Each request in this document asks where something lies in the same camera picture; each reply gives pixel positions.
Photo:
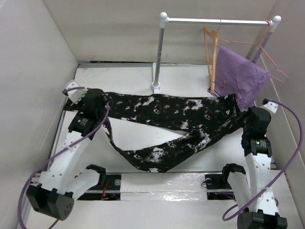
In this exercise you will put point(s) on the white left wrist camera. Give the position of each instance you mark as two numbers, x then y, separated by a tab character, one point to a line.
74	91

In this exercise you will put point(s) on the wooden hanger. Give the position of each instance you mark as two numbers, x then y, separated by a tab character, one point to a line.
211	39

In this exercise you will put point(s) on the silver tape strip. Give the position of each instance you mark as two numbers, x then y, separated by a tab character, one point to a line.
163	187

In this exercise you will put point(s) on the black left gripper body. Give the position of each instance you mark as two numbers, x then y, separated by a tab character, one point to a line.
102	116

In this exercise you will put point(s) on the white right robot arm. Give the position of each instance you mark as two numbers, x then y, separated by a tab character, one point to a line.
253	194

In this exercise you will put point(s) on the black white patterned trousers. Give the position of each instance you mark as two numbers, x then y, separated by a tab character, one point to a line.
205	121

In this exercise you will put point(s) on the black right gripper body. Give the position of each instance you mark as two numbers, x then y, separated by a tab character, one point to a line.
246	126

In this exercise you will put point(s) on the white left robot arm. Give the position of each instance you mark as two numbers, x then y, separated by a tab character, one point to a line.
57	190

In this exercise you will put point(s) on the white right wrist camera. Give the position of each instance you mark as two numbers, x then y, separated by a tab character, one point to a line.
270	106

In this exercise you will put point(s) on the purple garment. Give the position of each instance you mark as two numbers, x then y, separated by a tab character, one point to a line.
237	75

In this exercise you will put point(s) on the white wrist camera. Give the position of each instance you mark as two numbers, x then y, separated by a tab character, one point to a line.
74	91
270	106

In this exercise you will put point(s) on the white silver clothes rack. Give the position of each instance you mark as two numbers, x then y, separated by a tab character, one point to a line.
181	38

